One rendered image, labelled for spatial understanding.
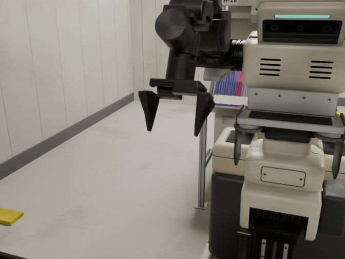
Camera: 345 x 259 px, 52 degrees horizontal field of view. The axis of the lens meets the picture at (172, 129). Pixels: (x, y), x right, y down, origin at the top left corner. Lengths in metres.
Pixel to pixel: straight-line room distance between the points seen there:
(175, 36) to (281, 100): 0.43
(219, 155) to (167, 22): 0.80
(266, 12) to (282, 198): 0.51
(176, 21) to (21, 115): 2.71
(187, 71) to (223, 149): 0.70
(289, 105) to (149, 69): 4.17
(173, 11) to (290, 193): 0.64
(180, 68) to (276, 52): 0.35
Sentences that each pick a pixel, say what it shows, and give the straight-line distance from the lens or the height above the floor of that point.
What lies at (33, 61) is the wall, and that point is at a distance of 3.34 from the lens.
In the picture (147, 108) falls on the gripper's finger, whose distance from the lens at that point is 0.69.
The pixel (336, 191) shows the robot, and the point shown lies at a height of 0.75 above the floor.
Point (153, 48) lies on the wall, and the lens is 4.98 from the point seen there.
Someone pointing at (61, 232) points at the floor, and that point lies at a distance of 2.35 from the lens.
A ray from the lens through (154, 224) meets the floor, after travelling 2.32.
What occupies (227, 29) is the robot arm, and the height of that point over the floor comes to 1.25.
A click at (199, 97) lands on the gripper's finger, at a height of 1.15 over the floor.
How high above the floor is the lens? 1.30
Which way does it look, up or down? 19 degrees down
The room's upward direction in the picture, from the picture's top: straight up
